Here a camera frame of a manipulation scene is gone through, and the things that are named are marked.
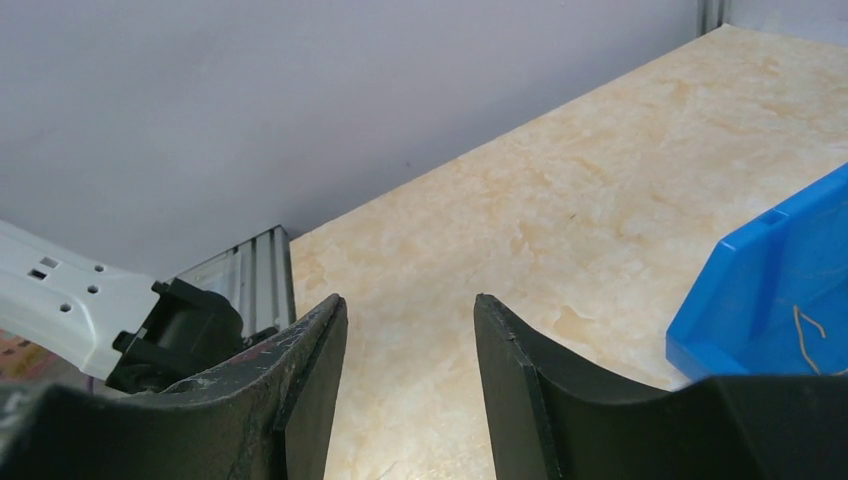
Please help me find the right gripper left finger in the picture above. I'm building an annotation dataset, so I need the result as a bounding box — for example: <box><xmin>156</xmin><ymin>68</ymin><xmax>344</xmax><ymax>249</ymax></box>
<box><xmin>1</xmin><ymin>294</ymin><xmax>348</xmax><ymax>479</ymax></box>

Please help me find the blue three-compartment plastic bin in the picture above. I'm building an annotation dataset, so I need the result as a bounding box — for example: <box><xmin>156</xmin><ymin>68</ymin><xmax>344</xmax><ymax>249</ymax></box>
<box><xmin>665</xmin><ymin>166</ymin><xmax>847</xmax><ymax>381</ymax></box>

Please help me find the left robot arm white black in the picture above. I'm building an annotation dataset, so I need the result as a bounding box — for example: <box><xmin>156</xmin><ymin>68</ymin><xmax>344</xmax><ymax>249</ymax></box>
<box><xmin>1</xmin><ymin>222</ymin><xmax>245</xmax><ymax>394</ymax></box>

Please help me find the aluminium frame post right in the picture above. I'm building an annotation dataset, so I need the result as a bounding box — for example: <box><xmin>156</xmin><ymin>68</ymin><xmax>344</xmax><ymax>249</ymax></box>
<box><xmin>696</xmin><ymin>0</ymin><xmax>732</xmax><ymax>36</ymax></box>

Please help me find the aluminium frame post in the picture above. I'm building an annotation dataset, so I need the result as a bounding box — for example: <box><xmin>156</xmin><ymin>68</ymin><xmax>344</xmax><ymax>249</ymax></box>
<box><xmin>696</xmin><ymin>0</ymin><xmax>732</xmax><ymax>36</ymax></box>
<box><xmin>177</xmin><ymin>225</ymin><xmax>297</xmax><ymax>337</ymax></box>

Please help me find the purple wire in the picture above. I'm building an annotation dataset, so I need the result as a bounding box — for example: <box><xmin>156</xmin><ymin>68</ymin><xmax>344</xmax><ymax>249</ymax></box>
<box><xmin>792</xmin><ymin>304</ymin><xmax>848</xmax><ymax>377</ymax></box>

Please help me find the aluminium frame post left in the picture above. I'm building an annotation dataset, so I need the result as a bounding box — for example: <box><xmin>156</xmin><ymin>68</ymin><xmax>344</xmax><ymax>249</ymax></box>
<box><xmin>177</xmin><ymin>225</ymin><xmax>297</xmax><ymax>337</ymax></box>

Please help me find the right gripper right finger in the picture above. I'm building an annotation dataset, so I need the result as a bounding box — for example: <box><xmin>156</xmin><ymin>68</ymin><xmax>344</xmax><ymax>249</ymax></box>
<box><xmin>473</xmin><ymin>294</ymin><xmax>847</xmax><ymax>479</ymax></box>

